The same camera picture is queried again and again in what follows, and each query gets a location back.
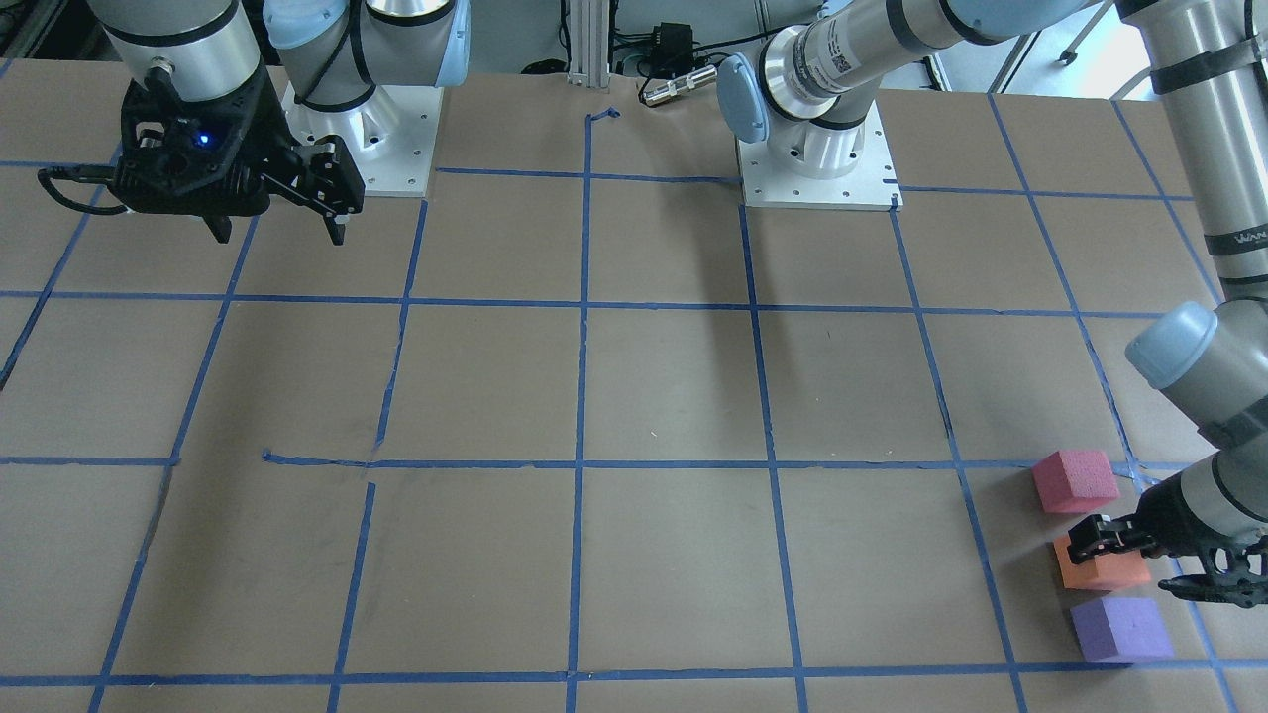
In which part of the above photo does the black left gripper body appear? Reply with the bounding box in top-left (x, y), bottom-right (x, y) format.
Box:
top-left (1135, 481), bottom-right (1232, 557)

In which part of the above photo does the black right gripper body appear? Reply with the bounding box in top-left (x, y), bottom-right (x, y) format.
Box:
top-left (213, 60), bottom-right (303, 214)

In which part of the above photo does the orange foam block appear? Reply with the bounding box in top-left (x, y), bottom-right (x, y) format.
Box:
top-left (1052, 534), bottom-right (1153, 592)

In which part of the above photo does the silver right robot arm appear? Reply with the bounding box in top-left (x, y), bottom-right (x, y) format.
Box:
top-left (67, 1), bottom-right (472, 247)

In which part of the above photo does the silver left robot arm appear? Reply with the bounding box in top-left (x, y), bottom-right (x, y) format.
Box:
top-left (716, 1), bottom-right (1265, 582)

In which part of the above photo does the pink foam block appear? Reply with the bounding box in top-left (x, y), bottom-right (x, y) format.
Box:
top-left (1030, 450), bottom-right (1121, 514)

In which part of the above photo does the purple foam block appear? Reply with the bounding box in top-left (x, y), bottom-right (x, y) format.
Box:
top-left (1069, 598), bottom-right (1175, 664)

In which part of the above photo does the brown paper table cover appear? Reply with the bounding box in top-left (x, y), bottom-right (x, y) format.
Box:
top-left (1, 60), bottom-right (1265, 712)

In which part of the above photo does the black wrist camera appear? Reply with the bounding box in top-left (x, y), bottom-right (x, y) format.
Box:
top-left (37, 66), bottom-right (257, 219)
top-left (1158, 537), bottom-right (1267, 609)

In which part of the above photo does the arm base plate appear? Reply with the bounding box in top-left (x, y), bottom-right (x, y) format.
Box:
top-left (281, 84), bottom-right (445, 198)
top-left (735, 105), bottom-right (904, 212)

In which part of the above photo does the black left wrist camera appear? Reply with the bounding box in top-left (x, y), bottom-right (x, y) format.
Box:
top-left (1158, 537), bottom-right (1267, 609)

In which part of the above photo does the aluminium frame post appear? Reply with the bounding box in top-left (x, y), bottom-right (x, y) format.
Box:
top-left (562, 0), bottom-right (615, 93)

